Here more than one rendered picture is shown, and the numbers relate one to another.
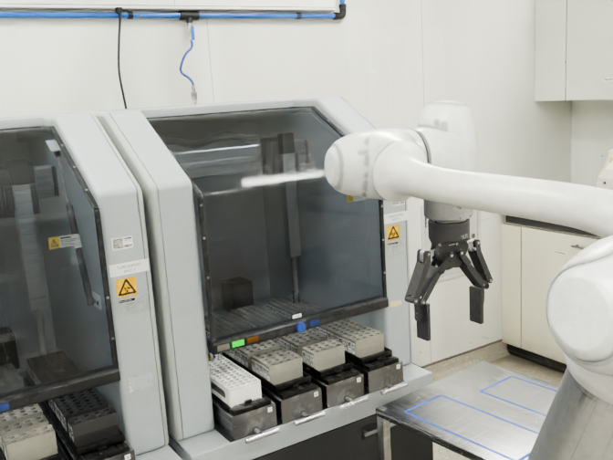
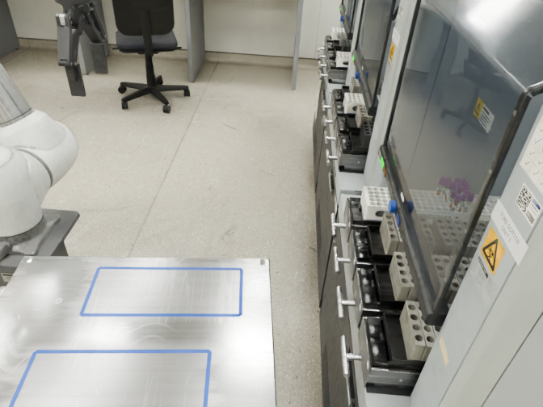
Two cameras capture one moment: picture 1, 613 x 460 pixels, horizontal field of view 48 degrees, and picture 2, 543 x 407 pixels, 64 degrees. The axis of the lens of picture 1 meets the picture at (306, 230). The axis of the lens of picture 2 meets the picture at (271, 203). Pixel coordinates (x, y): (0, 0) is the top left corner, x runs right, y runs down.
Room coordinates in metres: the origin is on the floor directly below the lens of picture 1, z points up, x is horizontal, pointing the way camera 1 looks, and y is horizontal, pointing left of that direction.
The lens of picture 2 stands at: (2.12, -0.83, 1.59)
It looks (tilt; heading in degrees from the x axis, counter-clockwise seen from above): 37 degrees down; 123
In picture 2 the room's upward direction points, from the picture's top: 4 degrees clockwise
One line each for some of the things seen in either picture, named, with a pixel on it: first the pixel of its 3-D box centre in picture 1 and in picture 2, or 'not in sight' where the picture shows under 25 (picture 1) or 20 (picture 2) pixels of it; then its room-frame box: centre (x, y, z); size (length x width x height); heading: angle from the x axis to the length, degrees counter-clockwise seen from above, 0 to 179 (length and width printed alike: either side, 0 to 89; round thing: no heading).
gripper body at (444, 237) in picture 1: (449, 243); (75, 5); (1.24, -0.26, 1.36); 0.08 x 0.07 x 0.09; 122
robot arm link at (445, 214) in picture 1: (448, 203); not in sight; (1.24, -0.26, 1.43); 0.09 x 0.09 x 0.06
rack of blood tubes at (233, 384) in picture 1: (223, 379); (413, 207); (1.91, 0.27, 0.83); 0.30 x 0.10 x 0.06; 32
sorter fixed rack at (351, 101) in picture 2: not in sight; (379, 106); (1.54, 0.87, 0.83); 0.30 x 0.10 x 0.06; 32
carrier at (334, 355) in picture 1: (327, 357); (398, 277); (1.99, -0.04, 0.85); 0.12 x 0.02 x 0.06; 121
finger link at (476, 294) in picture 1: (476, 305); (75, 80); (1.28, -0.32, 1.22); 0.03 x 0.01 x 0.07; 32
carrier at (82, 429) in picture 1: (95, 428); (364, 136); (1.61, 0.56, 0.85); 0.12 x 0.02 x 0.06; 122
